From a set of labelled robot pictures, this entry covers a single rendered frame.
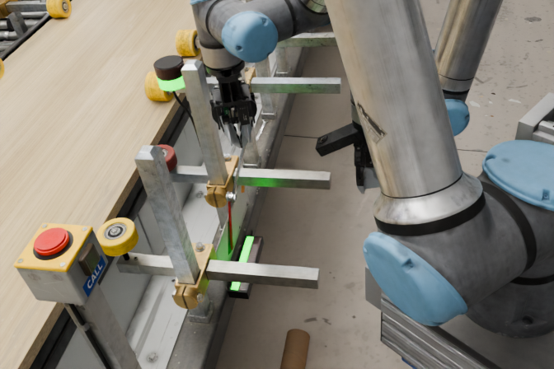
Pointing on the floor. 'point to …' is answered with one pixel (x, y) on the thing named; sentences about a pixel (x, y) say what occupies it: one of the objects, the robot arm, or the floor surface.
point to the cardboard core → (295, 349)
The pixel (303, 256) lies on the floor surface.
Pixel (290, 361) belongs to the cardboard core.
